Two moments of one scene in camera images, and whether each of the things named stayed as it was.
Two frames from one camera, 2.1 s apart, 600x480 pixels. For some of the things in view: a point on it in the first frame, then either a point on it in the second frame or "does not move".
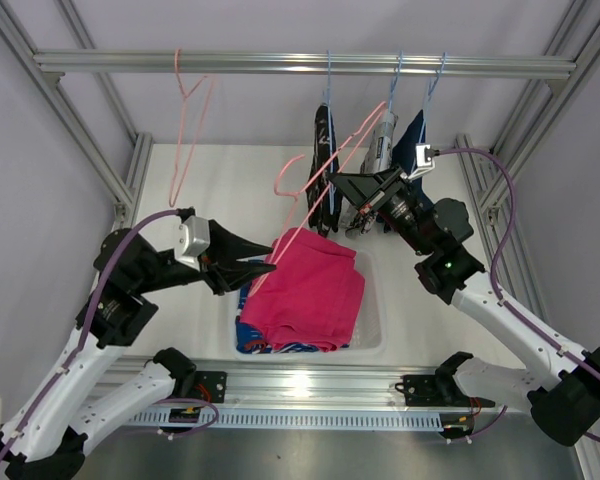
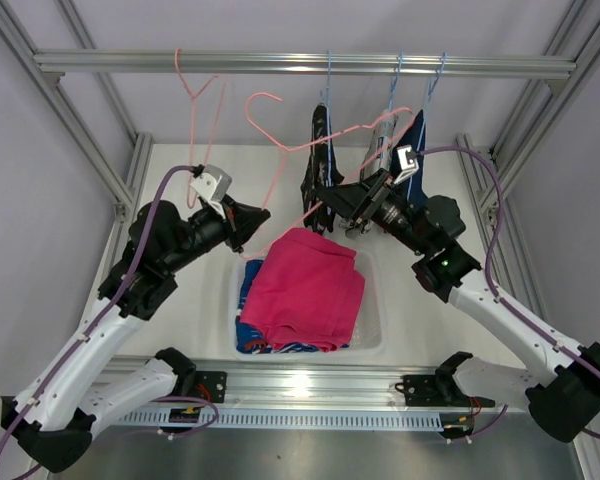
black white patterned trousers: [322, 204] does not move
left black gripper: [226, 245] -> [238, 224]
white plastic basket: [368, 340] does not move
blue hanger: [327, 104] does not move
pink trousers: [311, 298] does not move
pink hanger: [296, 197] -> [308, 142]
